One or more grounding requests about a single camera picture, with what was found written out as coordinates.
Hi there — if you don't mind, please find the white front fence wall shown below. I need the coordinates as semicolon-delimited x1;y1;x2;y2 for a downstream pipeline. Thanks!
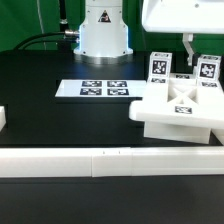
0;146;224;178

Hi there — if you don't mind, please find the white left fence wall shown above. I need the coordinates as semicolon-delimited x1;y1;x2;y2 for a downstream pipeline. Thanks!
0;106;6;131

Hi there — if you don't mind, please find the white chair back frame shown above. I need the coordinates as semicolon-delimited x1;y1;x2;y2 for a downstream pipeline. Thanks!
129;74;224;129

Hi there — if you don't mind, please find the white fence wall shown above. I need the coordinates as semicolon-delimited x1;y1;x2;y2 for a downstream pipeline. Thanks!
0;146;224;178
0;106;6;131

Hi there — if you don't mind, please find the black cable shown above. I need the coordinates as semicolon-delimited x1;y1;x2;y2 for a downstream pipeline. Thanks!
13;29;81;51

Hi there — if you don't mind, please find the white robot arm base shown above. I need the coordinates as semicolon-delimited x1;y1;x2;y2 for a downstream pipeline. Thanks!
74;0;133;65

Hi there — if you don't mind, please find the white chair seat part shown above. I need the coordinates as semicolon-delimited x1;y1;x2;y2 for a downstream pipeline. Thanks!
144;122;224;145

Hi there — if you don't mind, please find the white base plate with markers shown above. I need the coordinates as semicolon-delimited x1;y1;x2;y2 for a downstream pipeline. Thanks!
55;79;146;98

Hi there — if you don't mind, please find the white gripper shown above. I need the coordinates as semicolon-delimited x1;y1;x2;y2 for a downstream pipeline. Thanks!
142;0;224;67

